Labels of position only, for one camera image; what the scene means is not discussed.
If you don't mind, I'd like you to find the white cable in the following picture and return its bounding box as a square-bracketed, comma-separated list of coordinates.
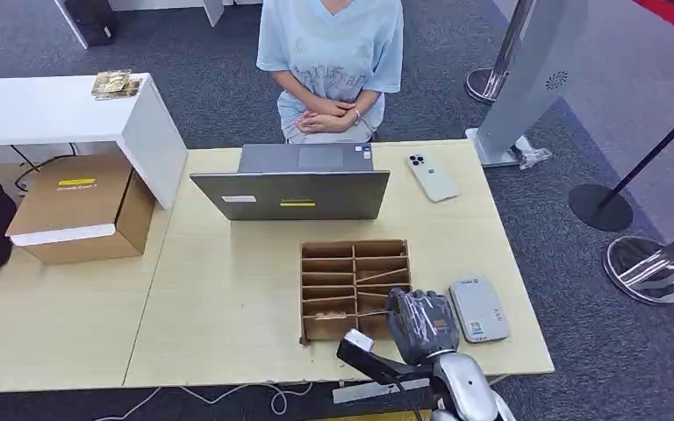
[92, 381, 314, 421]

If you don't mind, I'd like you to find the white smartphone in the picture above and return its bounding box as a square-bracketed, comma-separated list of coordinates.
[406, 153, 461, 203]

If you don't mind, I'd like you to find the person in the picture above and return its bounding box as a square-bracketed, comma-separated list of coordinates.
[255, 0, 405, 146]

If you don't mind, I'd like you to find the brown cardboard box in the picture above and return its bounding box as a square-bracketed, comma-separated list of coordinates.
[5, 153, 157, 266]

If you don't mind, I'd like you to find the silver kiosk stand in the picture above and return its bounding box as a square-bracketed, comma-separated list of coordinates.
[465, 0, 589, 170]

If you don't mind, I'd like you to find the grey card reader device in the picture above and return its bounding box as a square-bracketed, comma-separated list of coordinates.
[448, 275, 512, 345]

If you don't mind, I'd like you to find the person's right hand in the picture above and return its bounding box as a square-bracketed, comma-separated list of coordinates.
[311, 97, 356, 119]

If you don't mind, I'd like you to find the grey laptop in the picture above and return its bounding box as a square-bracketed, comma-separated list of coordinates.
[190, 142, 391, 223]

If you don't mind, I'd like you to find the yellow sheet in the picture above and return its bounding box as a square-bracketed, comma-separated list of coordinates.
[313, 410, 433, 421]

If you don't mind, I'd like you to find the white furniture frame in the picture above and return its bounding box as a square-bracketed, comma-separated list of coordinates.
[53, 0, 263, 51]

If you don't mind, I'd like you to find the crumpled clear plastic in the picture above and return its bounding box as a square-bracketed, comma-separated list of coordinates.
[512, 135, 553, 171]

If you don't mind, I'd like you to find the chrome stanchion post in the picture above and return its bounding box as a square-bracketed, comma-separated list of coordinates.
[602, 219, 674, 306]
[464, 0, 539, 106]

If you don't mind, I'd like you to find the white bracket strip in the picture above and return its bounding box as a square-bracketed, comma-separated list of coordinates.
[332, 378, 431, 405]

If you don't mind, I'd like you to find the black cabinet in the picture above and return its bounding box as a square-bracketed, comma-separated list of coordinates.
[63, 0, 121, 49]

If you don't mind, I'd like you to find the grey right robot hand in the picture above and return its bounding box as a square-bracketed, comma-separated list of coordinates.
[385, 287, 462, 367]

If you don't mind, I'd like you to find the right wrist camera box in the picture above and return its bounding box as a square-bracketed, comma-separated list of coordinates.
[344, 328, 376, 353]

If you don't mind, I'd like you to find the black stanchion post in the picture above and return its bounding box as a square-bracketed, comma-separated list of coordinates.
[568, 92, 674, 233]

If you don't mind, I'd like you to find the white side desk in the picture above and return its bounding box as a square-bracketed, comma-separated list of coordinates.
[0, 72, 190, 211]

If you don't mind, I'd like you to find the black floor cable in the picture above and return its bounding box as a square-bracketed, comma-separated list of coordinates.
[10, 142, 78, 194]

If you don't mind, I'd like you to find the wooden compartment card box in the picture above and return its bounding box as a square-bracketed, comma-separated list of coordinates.
[299, 239, 413, 347]

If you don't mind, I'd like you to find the person's left hand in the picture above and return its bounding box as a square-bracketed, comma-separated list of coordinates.
[295, 110, 362, 136]

